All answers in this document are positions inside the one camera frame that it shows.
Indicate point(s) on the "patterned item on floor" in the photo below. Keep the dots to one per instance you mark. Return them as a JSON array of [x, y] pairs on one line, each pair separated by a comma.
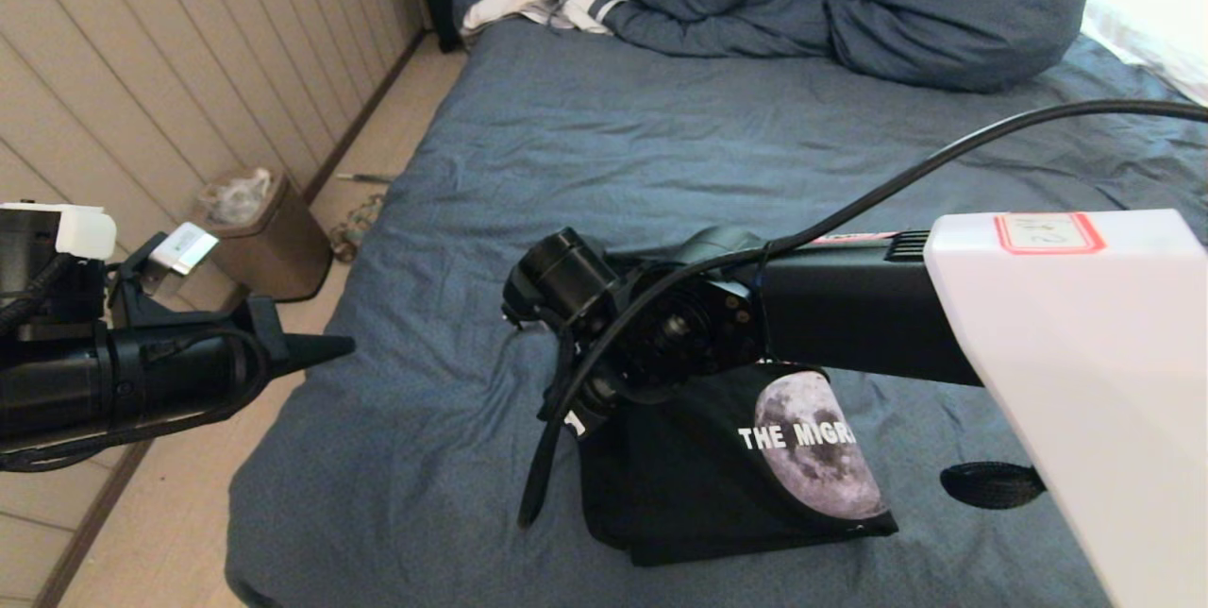
[[359, 226]]

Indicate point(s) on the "brown trash bin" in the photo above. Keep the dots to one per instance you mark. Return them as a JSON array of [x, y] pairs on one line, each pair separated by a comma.
[[278, 249]]

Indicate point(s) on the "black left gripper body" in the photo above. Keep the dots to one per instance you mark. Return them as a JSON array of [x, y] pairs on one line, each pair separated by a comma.
[[132, 381]]

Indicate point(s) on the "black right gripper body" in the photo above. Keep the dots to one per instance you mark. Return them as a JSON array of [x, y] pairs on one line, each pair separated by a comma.
[[590, 400]]

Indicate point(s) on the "clear plastic bin liner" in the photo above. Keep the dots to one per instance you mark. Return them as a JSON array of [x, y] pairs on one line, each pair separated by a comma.
[[236, 194]]

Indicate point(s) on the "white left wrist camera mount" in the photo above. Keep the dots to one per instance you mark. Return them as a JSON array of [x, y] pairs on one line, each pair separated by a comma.
[[85, 230]]

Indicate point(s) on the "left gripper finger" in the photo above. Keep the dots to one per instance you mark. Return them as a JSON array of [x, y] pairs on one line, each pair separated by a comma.
[[316, 348]]

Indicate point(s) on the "black moon print T-shirt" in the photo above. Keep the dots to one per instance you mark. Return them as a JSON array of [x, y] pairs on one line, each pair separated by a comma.
[[698, 476]]

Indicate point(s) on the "thin grey rod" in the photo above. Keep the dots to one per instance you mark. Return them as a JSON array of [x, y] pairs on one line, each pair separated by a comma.
[[368, 178]]

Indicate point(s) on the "white pillow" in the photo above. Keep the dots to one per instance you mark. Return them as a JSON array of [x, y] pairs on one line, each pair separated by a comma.
[[1156, 34]]

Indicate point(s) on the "blue bed sheet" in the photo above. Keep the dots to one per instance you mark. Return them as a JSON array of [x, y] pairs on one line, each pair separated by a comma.
[[613, 145]]

